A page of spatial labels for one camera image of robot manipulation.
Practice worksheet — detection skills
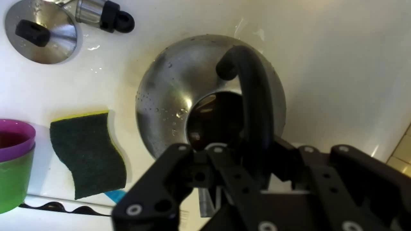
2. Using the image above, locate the wavy edged blue utensil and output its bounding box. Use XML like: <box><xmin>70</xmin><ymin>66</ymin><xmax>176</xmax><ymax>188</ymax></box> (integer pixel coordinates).
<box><xmin>19</xmin><ymin>188</ymin><xmax>128</xmax><ymax>218</ymax></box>

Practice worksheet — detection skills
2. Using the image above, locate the purple plastic cup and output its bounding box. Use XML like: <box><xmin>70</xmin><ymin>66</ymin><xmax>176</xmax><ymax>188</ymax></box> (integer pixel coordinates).
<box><xmin>0</xmin><ymin>117</ymin><xmax>37</xmax><ymax>164</ymax></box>

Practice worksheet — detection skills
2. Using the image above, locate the green and yellow sponge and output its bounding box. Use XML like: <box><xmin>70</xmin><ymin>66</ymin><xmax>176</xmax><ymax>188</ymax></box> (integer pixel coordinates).
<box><xmin>49</xmin><ymin>108</ymin><xmax>132</xmax><ymax>201</ymax></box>

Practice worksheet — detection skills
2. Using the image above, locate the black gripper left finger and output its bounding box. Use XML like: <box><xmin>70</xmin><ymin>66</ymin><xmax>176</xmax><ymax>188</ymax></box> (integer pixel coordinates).
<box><xmin>112</xmin><ymin>142</ymin><xmax>263</xmax><ymax>231</ymax></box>

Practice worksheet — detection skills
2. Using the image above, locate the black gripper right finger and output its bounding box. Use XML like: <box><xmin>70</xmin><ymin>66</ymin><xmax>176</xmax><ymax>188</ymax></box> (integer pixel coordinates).
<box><xmin>294</xmin><ymin>143</ymin><xmax>411</xmax><ymax>231</ymax></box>

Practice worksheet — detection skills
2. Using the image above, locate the steel and black spout whistle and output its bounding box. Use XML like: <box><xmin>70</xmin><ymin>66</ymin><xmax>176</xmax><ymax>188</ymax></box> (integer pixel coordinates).
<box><xmin>74</xmin><ymin>0</ymin><xmax>136</xmax><ymax>34</ymax></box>

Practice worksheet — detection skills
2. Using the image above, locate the white ceramic sink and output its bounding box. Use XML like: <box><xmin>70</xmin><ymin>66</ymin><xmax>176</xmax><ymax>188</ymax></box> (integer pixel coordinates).
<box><xmin>0</xmin><ymin>0</ymin><xmax>411</xmax><ymax>231</ymax></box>

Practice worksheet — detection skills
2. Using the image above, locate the steel kettle with black handle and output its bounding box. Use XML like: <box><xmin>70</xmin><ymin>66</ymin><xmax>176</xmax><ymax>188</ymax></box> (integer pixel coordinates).
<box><xmin>135</xmin><ymin>34</ymin><xmax>287</xmax><ymax>189</ymax></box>

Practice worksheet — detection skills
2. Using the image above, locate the green plastic cup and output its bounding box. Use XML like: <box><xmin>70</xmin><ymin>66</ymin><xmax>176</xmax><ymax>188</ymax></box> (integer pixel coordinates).
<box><xmin>0</xmin><ymin>143</ymin><xmax>36</xmax><ymax>215</ymax></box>

